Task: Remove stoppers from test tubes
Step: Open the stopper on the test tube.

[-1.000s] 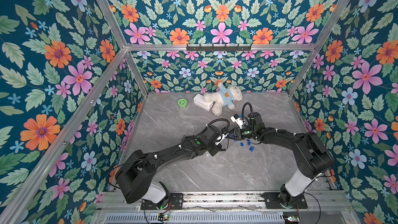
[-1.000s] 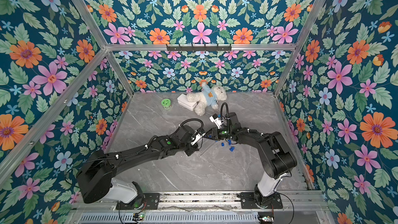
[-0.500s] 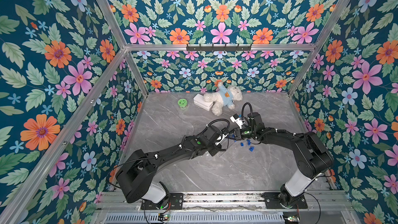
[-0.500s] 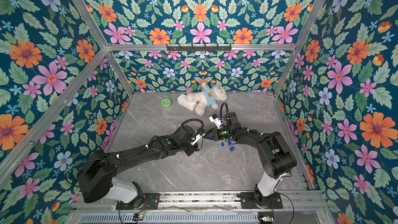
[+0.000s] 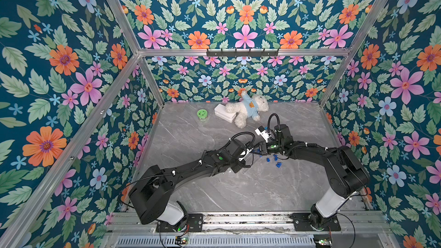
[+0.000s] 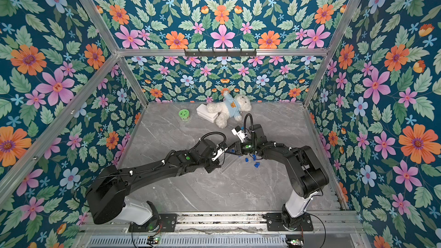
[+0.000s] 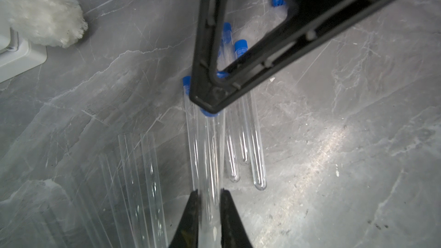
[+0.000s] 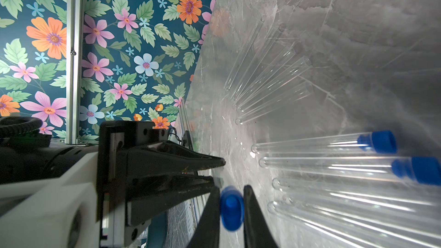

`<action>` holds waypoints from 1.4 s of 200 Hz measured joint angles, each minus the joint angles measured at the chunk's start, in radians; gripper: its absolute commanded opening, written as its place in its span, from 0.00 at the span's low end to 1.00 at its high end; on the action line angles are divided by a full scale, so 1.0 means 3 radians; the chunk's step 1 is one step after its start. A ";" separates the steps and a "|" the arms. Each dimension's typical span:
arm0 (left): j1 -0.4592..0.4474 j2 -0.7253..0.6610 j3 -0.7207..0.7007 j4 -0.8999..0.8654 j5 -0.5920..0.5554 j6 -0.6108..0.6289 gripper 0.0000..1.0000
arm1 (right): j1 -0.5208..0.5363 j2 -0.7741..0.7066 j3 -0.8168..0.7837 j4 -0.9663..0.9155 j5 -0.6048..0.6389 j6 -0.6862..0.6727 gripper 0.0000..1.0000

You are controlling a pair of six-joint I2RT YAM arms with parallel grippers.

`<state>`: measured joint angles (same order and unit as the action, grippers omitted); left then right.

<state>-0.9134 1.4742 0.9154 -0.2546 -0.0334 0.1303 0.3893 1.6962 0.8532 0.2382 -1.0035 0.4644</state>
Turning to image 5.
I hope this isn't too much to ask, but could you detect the black hook rail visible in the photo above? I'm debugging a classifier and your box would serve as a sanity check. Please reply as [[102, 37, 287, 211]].
[[206, 48, 279, 58]]

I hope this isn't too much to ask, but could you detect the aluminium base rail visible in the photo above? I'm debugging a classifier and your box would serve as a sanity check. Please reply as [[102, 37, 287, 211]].
[[106, 211, 390, 233]]

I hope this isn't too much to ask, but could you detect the white box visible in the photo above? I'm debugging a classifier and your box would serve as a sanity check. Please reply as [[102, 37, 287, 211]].
[[214, 104, 237, 123]]

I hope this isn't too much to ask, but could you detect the white teddy bear blue hoodie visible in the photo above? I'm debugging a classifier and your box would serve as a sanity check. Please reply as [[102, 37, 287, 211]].
[[225, 91, 269, 129]]

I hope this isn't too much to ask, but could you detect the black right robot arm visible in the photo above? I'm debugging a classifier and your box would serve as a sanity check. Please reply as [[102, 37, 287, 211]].
[[255, 124, 370, 230]]

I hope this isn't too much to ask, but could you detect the green lidded small jar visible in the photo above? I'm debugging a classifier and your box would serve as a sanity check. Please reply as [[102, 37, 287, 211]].
[[196, 109, 208, 122]]

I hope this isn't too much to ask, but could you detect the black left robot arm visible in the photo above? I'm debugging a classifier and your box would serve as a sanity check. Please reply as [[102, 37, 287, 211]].
[[129, 139, 253, 231]]

